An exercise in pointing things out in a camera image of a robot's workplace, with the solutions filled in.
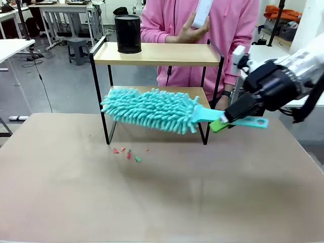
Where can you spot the black stand pole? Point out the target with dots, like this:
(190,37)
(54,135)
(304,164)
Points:
(276,20)

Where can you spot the teal chenille duster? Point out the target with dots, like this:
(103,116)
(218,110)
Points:
(152,110)

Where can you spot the black mesh pen holder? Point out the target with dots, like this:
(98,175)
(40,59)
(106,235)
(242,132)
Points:
(127,33)

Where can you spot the person right hand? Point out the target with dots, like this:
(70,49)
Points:
(192,34)

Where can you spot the orange cloth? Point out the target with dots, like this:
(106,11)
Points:
(283,12)

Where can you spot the white framed work table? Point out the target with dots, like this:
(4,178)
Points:
(68,7)

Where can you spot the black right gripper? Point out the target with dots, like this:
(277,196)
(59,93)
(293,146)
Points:
(276,86)

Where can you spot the black wrist watch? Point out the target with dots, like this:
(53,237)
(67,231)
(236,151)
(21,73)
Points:
(226,94)

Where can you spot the person right forearm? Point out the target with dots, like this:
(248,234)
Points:
(157,34)

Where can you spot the grey plastic stool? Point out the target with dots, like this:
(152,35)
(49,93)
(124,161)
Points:
(78,50)

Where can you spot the person left hand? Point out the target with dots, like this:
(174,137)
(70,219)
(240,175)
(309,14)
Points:
(222,103)

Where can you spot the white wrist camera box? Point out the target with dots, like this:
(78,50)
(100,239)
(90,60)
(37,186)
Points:
(238,59)

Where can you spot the white rectangular box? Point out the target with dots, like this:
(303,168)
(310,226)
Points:
(201,12)

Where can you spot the black metal wooden shelf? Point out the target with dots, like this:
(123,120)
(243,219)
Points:
(157,54)

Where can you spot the person pink hoodie torso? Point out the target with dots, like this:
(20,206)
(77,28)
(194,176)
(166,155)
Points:
(227,27)

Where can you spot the white desk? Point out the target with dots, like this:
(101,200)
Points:
(12,46)

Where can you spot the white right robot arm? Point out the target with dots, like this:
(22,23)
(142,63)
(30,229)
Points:
(308,58)

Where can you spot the white side table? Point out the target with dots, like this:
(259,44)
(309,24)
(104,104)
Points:
(268,53)

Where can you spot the white power strip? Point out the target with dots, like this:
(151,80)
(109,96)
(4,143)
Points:
(18,117)

